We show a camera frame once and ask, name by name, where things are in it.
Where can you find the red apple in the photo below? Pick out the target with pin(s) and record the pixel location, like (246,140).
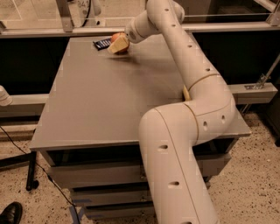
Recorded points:
(119,43)

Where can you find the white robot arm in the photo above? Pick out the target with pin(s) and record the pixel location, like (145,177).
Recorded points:
(168,133)

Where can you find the yellow sponge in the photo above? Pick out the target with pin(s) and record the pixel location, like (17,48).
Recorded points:
(186,94)

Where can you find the grey drawer cabinet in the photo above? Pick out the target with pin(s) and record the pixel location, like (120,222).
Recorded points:
(98,99)

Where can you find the top grey drawer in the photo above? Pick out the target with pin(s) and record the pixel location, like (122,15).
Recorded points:
(117,173)

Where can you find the grey drawer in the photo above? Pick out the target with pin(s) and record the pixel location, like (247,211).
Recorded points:
(119,210)
(117,173)
(104,195)

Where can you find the middle grey drawer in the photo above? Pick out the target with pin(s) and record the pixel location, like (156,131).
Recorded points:
(104,195)

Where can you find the bottom grey drawer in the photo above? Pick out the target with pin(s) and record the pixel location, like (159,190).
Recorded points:
(119,210)

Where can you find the grey metal railing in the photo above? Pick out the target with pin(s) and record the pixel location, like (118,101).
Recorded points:
(61,18)

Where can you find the black stand leg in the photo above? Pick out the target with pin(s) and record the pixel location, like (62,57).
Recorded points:
(28,159)

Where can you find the white object at left edge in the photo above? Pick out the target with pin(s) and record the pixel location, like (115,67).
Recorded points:
(5,98)

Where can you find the black shoe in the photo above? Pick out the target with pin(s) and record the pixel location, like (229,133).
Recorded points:
(12,214)

